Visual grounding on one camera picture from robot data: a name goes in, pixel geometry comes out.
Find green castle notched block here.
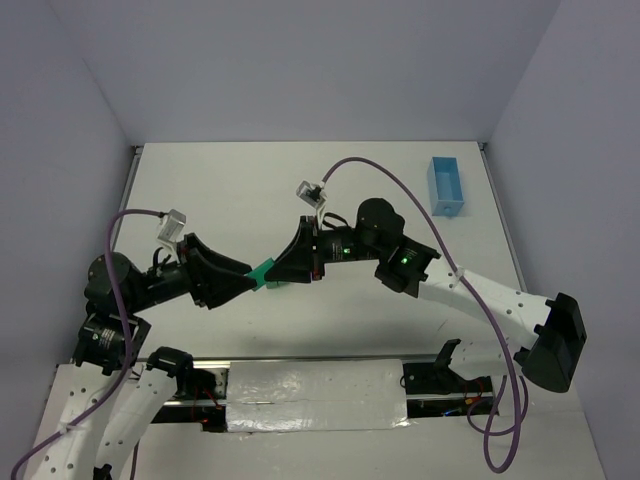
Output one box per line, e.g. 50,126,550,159
266,281,289,289

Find green rectangular block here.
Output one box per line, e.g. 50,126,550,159
246,257,277,291

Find blue plastic box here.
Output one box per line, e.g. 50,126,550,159
427,157,464,218

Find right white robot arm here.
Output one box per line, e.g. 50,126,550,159
265,198,587,393

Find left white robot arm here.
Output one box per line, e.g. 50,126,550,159
33,234,257,479

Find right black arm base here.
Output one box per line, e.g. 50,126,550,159
399,339,492,398

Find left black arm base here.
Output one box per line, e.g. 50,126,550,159
146,347,229,433

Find silver tape covered panel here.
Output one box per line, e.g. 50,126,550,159
226,359,409,433

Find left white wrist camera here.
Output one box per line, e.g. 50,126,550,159
156,209,187,251

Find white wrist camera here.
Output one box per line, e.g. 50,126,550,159
296,180,327,225
156,209,187,251

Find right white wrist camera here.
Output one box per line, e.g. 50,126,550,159
296,180,327,225

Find aluminium rail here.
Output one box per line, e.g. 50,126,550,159
194,354,437,368

